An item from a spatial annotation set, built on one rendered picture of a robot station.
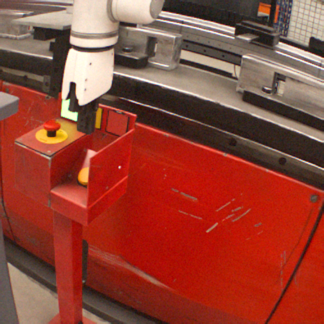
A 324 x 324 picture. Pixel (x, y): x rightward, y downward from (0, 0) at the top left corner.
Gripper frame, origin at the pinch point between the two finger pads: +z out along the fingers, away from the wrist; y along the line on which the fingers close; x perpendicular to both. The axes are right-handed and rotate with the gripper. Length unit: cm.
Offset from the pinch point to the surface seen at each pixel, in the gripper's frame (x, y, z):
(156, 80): 1.8, -24.6, -0.8
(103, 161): 4.7, 0.9, 6.2
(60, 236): -5.5, 2.3, 29.5
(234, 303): 35, -18, 51
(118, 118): 1.2, -10.0, 3.1
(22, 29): -56, -38, -3
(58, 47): -25.3, -21.4, -5.0
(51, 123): -9.8, -1.4, 3.7
